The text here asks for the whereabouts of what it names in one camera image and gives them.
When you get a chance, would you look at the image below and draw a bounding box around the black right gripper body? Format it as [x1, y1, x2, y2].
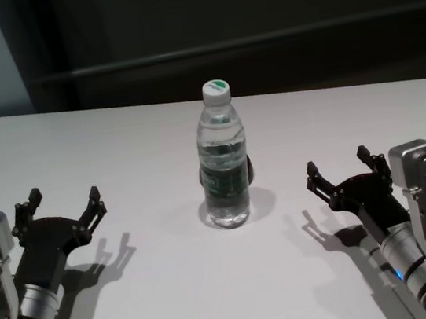
[328, 166, 415, 245]

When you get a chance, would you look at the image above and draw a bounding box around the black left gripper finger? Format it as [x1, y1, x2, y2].
[68, 185, 112, 242]
[6, 187, 49, 239]

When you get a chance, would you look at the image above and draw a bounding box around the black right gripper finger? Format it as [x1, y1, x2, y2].
[303, 156, 343, 207]
[355, 141, 395, 188]

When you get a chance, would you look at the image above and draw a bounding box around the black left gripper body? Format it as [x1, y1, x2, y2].
[7, 211, 99, 293]

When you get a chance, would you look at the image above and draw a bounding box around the clear water bottle green label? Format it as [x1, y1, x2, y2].
[188, 76, 258, 233]

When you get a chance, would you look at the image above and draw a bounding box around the green YES push button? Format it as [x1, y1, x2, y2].
[196, 153, 259, 192]

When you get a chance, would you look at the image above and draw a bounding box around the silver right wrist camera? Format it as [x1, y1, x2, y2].
[386, 137, 426, 265]

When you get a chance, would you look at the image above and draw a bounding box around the dark grey wall rail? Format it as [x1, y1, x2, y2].
[29, 12, 426, 86]

